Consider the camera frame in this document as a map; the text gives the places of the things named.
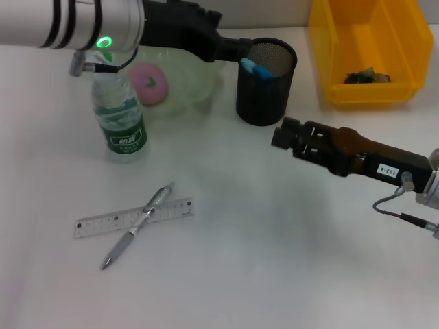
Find green glass fruit bowl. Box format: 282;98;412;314
89;44;227;120

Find silver ballpoint pen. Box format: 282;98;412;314
99;181;175;271

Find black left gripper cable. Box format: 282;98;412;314
69;46;140;78

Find green plastic wrapper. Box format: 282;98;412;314
344;67;392;84

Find yellow plastic bin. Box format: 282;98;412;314
307;0;434;111

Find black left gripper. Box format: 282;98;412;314
142;0;257;65

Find clear plastic ruler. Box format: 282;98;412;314
74;197;196;240

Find blue scissors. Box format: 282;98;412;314
239;57;275;82

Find pink peach toy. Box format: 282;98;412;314
128;61;170;106

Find black mesh pen holder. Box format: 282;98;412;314
235;37;298;127

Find clear bottle green label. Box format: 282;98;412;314
91;49;149;165

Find grey right gripper cable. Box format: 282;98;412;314
372;171;439;243

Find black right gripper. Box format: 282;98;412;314
270;117;434;193

